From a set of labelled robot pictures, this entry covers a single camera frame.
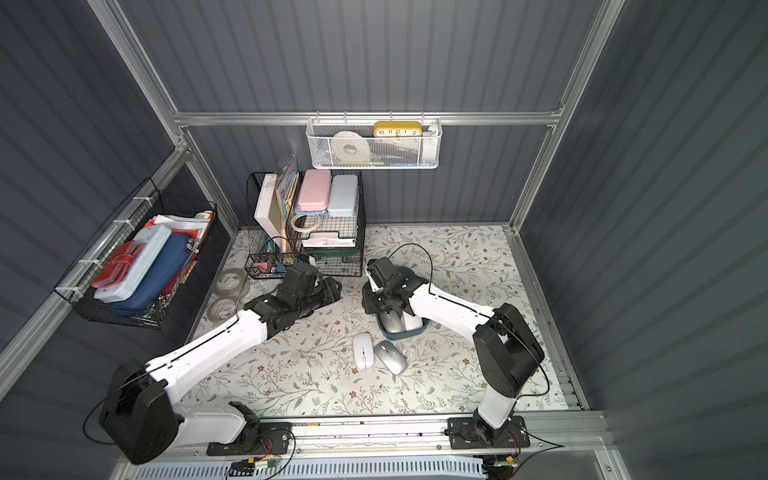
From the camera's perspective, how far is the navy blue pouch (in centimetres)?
64

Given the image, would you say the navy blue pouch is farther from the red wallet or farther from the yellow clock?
the yellow clock

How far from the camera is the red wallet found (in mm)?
630
